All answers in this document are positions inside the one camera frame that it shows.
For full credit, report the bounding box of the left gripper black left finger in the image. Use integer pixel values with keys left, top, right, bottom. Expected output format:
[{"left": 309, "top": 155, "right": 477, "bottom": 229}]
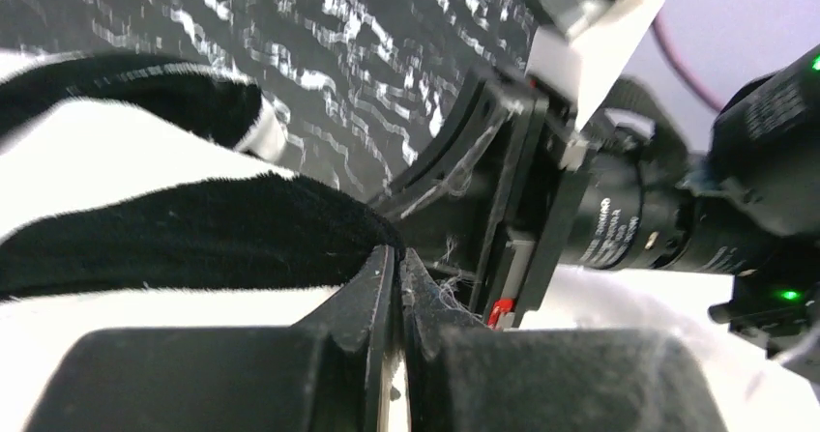
[{"left": 27, "top": 246, "right": 396, "bottom": 431}]

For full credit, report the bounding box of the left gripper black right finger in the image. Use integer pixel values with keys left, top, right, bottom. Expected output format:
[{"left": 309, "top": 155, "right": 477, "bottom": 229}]
[{"left": 400, "top": 250, "right": 725, "bottom": 431}]

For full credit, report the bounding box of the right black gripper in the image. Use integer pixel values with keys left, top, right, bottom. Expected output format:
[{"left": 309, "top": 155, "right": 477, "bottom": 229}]
[{"left": 564, "top": 51, "right": 819, "bottom": 353}]

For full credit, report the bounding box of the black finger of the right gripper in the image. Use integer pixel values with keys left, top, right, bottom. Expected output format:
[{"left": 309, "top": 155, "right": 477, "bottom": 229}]
[{"left": 368, "top": 68, "right": 565, "bottom": 314}]

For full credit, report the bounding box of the white pillow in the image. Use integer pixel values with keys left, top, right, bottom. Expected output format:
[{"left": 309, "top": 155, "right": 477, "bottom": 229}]
[{"left": 1, "top": 268, "right": 819, "bottom": 431}]

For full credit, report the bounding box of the black white striped pillowcase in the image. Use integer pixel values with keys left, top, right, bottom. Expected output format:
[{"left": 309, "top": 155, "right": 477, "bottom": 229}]
[{"left": 1, "top": 50, "right": 406, "bottom": 301}]

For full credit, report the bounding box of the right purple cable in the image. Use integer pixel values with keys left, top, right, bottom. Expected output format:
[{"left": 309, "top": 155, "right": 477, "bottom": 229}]
[{"left": 647, "top": 0, "right": 725, "bottom": 113}]

